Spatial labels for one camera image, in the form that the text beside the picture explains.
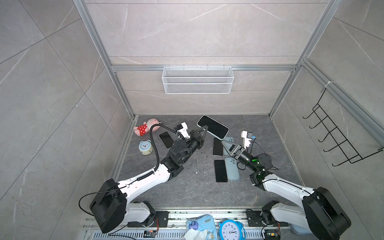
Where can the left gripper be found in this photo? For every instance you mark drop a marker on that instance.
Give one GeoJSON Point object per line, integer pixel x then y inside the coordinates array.
{"type": "Point", "coordinates": [198, 140]}

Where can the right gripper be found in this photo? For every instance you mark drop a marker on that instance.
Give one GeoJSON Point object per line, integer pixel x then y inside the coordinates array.
{"type": "Point", "coordinates": [237, 153]}

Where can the light case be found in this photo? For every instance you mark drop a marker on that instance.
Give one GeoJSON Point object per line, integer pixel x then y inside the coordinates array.
{"type": "Point", "coordinates": [232, 169]}
{"type": "Point", "coordinates": [227, 144]}

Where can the phone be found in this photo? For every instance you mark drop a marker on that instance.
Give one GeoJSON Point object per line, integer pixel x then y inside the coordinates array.
{"type": "Point", "coordinates": [166, 139]}
{"type": "Point", "coordinates": [220, 171]}
{"type": "Point", "coordinates": [218, 147]}
{"type": "Point", "coordinates": [215, 128]}

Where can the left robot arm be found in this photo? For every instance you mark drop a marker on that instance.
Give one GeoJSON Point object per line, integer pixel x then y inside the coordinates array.
{"type": "Point", "coordinates": [113, 203]}

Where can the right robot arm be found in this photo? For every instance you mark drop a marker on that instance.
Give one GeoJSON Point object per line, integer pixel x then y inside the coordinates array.
{"type": "Point", "coordinates": [315, 210]}

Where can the small cream alarm clock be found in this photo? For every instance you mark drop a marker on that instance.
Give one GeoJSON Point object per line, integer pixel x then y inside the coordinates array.
{"type": "Point", "coordinates": [145, 147]}

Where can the pink plush toy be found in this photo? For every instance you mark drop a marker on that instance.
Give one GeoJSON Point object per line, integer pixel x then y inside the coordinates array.
{"type": "Point", "coordinates": [145, 127]}

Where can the blue tissue pack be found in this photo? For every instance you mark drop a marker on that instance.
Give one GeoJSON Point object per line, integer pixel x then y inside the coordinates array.
{"type": "Point", "coordinates": [201, 228]}

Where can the blue alarm clock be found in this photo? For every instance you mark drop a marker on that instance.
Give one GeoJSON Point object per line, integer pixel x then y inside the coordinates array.
{"type": "Point", "coordinates": [232, 230]}

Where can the grey blue pouch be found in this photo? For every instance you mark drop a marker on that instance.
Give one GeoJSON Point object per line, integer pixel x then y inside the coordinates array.
{"type": "Point", "coordinates": [300, 230]}

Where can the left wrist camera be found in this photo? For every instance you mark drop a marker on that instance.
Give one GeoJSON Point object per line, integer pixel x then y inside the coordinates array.
{"type": "Point", "coordinates": [182, 131]}

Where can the white wire mesh basket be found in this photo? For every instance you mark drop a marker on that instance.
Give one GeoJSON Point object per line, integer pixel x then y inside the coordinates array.
{"type": "Point", "coordinates": [197, 80]}

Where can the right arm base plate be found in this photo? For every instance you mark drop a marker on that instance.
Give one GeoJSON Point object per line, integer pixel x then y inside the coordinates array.
{"type": "Point", "coordinates": [259, 218]}

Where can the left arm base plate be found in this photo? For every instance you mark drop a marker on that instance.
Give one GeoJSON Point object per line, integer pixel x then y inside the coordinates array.
{"type": "Point", "coordinates": [160, 218]}

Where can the black wire hook rack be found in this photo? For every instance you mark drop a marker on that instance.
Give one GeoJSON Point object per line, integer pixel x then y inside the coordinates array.
{"type": "Point", "coordinates": [333, 132]}

